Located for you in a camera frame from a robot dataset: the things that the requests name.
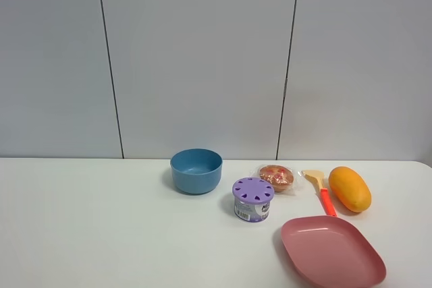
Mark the orange yellow mango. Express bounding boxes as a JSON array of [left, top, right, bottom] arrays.
[[328, 167, 372, 213]]

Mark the blue bowl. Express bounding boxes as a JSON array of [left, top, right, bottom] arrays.
[[170, 148, 223, 195]]

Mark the purple air freshener can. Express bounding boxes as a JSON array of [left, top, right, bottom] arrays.
[[232, 177, 275, 223]]

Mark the wrapped pastry tart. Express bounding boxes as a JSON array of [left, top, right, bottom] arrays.
[[250, 164, 304, 196]]

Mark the pink rectangular plate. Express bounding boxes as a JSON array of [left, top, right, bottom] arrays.
[[281, 216, 387, 287]]

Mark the wooden spatula orange handle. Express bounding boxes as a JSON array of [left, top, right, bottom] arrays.
[[301, 170, 337, 217]]

